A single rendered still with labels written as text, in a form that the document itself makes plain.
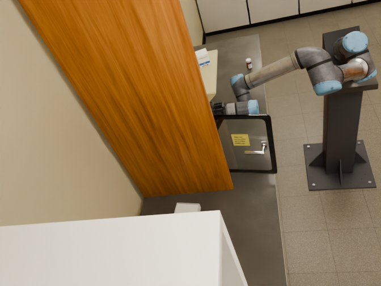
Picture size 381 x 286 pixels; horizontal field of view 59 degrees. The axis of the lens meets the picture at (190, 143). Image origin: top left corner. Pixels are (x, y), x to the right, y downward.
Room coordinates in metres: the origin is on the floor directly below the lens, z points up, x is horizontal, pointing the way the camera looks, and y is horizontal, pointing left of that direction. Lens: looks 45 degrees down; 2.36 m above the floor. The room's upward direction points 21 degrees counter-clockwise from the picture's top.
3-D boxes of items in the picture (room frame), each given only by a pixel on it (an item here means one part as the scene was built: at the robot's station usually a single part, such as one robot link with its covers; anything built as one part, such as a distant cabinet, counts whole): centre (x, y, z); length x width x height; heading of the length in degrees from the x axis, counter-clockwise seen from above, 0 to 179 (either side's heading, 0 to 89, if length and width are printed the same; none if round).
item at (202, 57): (1.31, -0.19, 1.54); 0.05 x 0.05 x 0.06; 86
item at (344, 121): (1.55, -1.05, 0.45); 0.48 x 0.48 x 0.90; 67
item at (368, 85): (1.55, -1.05, 0.92); 0.32 x 0.32 x 0.04; 67
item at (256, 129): (1.05, -0.21, 1.19); 0.30 x 0.01 x 0.40; 60
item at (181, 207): (0.94, 0.16, 0.96); 0.16 x 0.12 x 0.04; 152
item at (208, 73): (1.25, -0.17, 1.46); 0.32 x 0.12 x 0.10; 160
